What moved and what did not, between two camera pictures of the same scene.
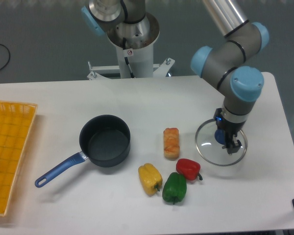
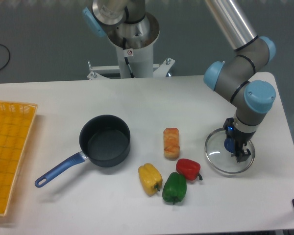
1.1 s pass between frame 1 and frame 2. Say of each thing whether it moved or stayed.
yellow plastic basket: stayed
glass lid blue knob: moved
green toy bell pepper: stayed
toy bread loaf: stayed
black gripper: moved
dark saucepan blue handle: stayed
